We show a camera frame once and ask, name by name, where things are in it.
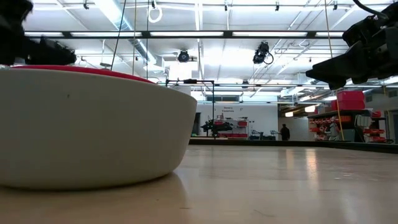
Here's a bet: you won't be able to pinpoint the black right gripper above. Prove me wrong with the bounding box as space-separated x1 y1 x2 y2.
305 2 398 91

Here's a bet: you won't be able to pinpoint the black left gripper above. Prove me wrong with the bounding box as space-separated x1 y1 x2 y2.
0 0 77 67

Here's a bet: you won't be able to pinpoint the large white bowl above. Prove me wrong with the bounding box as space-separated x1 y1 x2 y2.
0 66 198 191

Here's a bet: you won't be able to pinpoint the shelf with red bins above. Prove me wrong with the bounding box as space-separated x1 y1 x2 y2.
307 108 390 144

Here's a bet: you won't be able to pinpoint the red storage bins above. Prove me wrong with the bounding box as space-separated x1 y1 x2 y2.
330 90 366 111

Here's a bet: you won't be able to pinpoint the person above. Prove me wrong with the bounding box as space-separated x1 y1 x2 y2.
279 123 291 141

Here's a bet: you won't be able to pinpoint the yellow hanging rope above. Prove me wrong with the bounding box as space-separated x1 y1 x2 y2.
323 0 345 141

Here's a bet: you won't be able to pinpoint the black hanging cable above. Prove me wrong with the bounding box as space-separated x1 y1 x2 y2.
110 0 127 72

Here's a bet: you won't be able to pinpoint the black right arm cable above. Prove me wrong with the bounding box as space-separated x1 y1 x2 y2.
352 0 390 20

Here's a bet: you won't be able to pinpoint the black table edge rail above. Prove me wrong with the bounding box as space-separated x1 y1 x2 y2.
188 136 398 155

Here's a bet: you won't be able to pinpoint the silver ceiling duct pipe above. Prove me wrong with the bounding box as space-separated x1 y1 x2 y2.
93 0 158 65

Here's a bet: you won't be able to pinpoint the black ceiling camera with cable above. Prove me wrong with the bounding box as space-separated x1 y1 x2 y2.
252 41 275 65

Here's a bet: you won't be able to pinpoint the white looped hanging cable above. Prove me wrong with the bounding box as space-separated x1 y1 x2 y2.
147 5 164 24

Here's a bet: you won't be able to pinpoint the round black ceiling camera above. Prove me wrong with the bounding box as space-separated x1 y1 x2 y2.
177 49 191 63

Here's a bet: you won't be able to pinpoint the black overhead frame bar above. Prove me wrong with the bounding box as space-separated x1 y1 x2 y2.
24 30 345 40

